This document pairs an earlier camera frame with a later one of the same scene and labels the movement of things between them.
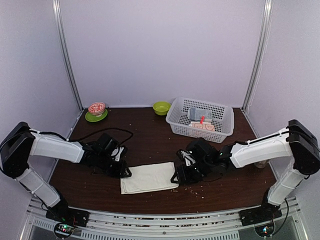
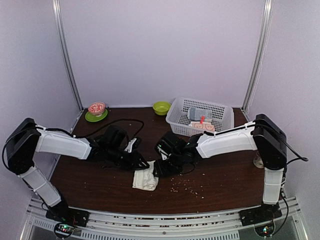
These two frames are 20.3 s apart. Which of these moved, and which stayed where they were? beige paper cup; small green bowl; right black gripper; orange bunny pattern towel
Moved: right black gripper
Stayed: beige paper cup; small green bowl; orange bunny pattern towel
